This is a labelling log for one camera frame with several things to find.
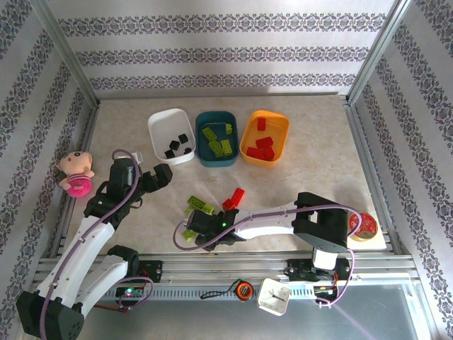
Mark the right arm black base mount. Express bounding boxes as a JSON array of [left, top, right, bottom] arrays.
[[287, 258, 353, 283]]

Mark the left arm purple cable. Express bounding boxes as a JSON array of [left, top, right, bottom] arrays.
[[39, 149, 155, 340]]

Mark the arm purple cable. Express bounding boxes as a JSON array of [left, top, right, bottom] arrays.
[[39, 149, 155, 340], [173, 203, 364, 308]]

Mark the long red lego brick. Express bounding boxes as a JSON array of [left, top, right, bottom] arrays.
[[228, 187, 246, 206]]

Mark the orange plastic container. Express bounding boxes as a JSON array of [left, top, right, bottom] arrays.
[[239, 108, 290, 169]]

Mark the slotted grey cable duct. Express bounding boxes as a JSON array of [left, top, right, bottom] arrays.
[[80, 285, 319, 301]]

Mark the controller board with green light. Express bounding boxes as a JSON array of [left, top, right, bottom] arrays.
[[115, 285, 145, 298]]

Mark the aluminium side rail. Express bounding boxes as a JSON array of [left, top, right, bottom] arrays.
[[342, 101, 404, 256], [47, 102, 102, 258]]

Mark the grey metal shelf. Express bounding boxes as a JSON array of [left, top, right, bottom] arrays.
[[81, 285, 436, 340]]

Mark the red wire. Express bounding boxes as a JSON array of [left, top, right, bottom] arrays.
[[92, 303, 129, 315]]

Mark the white plastic container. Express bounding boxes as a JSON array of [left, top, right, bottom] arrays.
[[147, 108, 196, 166]]

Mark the aluminium frame post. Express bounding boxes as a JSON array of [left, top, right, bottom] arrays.
[[33, 0, 102, 107], [345, 0, 415, 106]]

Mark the pink plush doll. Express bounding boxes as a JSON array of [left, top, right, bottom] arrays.
[[57, 150, 96, 199]]

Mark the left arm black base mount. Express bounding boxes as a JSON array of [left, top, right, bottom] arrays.
[[132, 260, 164, 284]]

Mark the orange black tape measure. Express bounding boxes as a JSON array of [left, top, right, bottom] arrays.
[[200, 278, 255, 302]]

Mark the controller board with wires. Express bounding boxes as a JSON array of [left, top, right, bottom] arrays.
[[311, 283, 339, 297]]

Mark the white square clock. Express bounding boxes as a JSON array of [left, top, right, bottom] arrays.
[[256, 278, 292, 317]]

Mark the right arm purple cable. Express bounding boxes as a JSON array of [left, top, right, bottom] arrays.
[[173, 203, 364, 308]]

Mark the teal plastic container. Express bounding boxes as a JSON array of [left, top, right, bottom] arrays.
[[194, 110, 239, 168]]

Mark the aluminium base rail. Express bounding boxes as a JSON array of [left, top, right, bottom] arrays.
[[33, 251, 415, 287]]

